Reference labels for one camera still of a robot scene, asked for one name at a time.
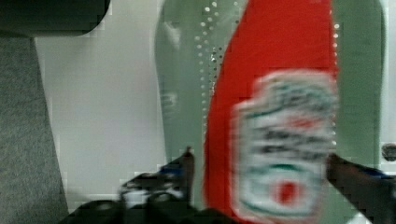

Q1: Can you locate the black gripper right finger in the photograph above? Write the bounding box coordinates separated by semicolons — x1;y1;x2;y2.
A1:
326;153;395;224

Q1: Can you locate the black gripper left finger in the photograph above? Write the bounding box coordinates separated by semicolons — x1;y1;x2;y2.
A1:
58;148;239;224

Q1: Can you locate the plush red ketchup bottle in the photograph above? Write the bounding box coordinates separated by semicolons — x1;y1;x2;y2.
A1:
204;0;337;224

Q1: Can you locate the green perforated strainer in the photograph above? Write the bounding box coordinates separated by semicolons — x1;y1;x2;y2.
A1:
155;0;385;224

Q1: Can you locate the black cylinder object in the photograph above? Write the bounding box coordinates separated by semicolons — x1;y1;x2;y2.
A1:
0;0;111;36

